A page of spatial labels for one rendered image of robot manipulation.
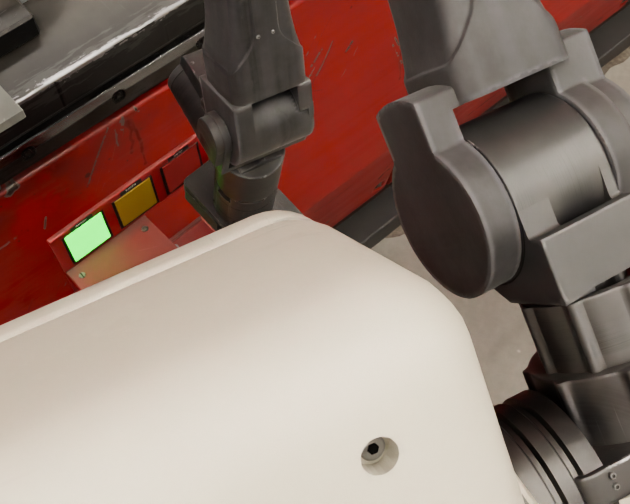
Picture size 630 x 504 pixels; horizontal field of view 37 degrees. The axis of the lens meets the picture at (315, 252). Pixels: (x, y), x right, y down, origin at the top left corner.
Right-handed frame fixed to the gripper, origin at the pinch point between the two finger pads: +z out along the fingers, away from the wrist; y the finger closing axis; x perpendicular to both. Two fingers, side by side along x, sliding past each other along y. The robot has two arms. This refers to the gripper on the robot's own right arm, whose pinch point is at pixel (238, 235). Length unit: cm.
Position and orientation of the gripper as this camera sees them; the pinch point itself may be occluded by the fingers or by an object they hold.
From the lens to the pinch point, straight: 95.7
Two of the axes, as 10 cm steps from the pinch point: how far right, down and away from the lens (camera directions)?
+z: -1.3, 3.6, 9.2
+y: -6.8, -7.1, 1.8
